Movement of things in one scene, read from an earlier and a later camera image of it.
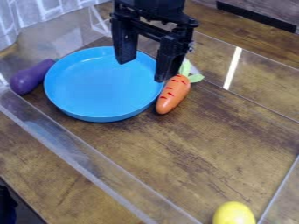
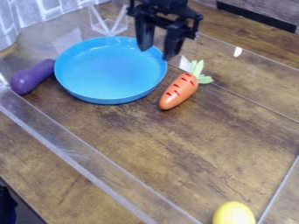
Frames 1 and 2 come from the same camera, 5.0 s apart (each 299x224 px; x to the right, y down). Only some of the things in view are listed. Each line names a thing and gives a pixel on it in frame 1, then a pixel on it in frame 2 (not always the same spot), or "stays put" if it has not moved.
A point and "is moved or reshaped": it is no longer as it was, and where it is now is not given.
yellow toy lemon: (233, 213) stays put
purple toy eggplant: (25, 80) stays put
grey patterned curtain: (21, 14) stays put
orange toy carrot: (176, 89) is moved or reshaped
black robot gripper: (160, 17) → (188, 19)
